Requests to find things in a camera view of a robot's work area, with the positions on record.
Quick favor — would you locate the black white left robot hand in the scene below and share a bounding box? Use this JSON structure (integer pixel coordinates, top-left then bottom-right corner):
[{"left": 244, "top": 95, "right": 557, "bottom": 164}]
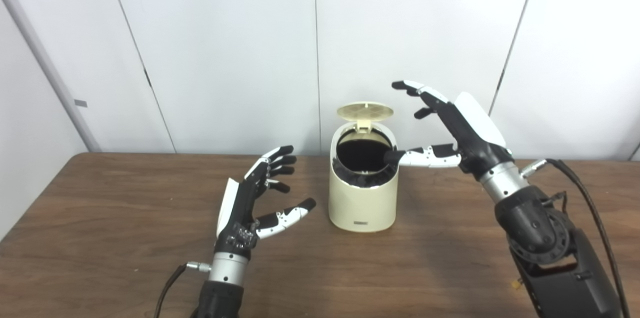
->
[{"left": 214, "top": 145, "right": 317, "bottom": 260}]

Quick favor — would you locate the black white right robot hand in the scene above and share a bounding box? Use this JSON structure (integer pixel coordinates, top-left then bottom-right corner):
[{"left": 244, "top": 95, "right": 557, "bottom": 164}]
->
[{"left": 382, "top": 79, "right": 516, "bottom": 181}]

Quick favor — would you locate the cream round bin lid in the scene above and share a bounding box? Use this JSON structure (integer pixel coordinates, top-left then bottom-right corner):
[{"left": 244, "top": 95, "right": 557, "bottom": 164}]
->
[{"left": 336, "top": 101, "right": 394, "bottom": 133}]

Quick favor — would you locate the cream-colored trash bin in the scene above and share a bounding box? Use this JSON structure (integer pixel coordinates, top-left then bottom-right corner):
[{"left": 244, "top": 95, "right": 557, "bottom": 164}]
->
[{"left": 328, "top": 120, "right": 400, "bottom": 233}]

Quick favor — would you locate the black bin liner bag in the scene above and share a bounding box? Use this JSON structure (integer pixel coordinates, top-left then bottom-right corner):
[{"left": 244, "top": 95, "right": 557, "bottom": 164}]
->
[{"left": 332, "top": 130, "right": 398, "bottom": 189}]

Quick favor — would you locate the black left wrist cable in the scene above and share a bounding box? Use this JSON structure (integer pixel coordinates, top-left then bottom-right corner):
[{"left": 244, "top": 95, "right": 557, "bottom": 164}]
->
[{"left": 152, "top": 261, "right": 212, "bottom": 318}]

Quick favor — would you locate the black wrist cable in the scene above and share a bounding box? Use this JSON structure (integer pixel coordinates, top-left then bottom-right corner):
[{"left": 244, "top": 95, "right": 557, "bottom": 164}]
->
[
  {"left": 520, "top": 158, "right": 632, "bottom": 318},
  {"left": 152, "top": 261, "right": 212, "bottom": 318}
]

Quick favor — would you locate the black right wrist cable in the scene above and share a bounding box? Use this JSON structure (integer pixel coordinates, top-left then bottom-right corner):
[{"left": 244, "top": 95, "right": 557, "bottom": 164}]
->
[{"left": 520, "top": 158, "right": 632, "bottom": 318}]

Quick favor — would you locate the grey wall corner trim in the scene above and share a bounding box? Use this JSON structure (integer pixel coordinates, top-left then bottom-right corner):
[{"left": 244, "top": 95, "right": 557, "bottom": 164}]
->
[{"left": 0, "top": 0, "right": 101, "bottom": 153}]

